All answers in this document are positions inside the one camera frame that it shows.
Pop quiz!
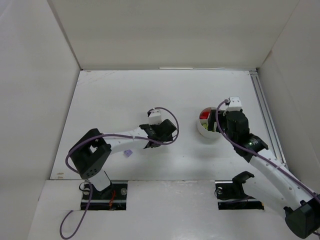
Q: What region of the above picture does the red large lego brick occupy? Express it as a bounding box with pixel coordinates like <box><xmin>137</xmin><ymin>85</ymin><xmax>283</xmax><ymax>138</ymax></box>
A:
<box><xmin>199</xmin><ymin>109</ymin><xmax>211</xmax><ymax>120</ymax></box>

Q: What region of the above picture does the white round divided container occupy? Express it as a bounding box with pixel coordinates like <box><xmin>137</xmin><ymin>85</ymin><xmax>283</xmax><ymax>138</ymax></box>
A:
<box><xmin>197</xmin><ymin>107</ymin><xmax>221</xmax><ymax>140</ymax></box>

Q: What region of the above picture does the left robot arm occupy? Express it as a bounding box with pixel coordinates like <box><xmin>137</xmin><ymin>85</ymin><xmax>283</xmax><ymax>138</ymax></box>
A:
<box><xmin>66</xmin><ymin>119</ymin><xmax>179</xmax><ymax>192</ymax></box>

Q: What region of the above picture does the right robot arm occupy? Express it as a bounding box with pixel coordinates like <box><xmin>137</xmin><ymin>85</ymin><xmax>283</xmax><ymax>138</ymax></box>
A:
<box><xmin>207</xmin><ymin>109</ymin><xmax>320</xmax><ymax>239</ymax></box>

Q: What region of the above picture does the lavender 2x2 lego brick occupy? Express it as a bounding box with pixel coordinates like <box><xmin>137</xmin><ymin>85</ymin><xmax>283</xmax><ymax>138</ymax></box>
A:
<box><xmin>123</xmin><ymin>149</ymin><xmax>133</xmax><ymax>158</ymax></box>

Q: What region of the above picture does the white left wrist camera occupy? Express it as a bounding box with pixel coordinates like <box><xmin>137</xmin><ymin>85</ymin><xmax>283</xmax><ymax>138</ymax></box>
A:
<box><xmin>147</xmin><ymin>108</ymin><xmax>162</xmax><ymax>125</ymax></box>

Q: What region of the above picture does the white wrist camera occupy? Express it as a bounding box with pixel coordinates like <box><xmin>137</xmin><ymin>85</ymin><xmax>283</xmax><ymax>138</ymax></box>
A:
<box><xmin>225</xmin><ymin>96</ymin><xmax>242</xmax><ymax>112</ymax></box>
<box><xmin>147</xmin><ymin>108</ymin><xmax>162</xmax><ymax>125</ymax></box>

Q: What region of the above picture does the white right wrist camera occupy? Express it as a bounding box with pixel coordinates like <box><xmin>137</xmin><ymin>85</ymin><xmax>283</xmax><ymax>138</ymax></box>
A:
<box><xmin>225</xmin><ymin>96</ymin><xmax>242</xmax><ymax>112</ymax></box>

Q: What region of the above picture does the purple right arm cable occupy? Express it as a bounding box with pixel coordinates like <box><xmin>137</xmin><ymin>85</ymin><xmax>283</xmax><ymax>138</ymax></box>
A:
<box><xmin>215</xmin><ymin>99</ymin><xmax>320</xmax><ymax>201</ymax></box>

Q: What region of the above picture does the aluminium rail right side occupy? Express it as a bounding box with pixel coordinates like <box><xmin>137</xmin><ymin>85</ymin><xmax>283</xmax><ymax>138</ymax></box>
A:
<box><xmin>249</xmin><ymin>70</ymin><xmax>288</xmax><ymax>168</ymax></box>

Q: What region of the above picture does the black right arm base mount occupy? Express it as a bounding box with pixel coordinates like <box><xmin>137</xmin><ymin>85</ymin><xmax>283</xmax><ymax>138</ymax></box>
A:
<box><xmin>214</xmin><ymin>171</ymin><xmax>265</xmax><ymax>211</ymax></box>

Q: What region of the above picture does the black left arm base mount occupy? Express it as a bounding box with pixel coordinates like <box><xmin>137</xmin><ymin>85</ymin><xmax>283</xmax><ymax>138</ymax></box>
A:
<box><xmin>79</xmin><ymin>181</ymin><xmax>128</xmax><ymax>211</ymax></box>

